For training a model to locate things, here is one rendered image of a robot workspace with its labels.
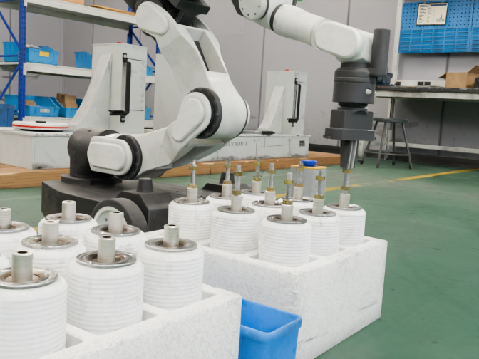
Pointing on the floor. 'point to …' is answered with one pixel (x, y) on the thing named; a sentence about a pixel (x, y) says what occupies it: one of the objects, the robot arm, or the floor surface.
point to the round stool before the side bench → (393, 141)
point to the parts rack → (76, 13)
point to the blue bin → (267, 332)
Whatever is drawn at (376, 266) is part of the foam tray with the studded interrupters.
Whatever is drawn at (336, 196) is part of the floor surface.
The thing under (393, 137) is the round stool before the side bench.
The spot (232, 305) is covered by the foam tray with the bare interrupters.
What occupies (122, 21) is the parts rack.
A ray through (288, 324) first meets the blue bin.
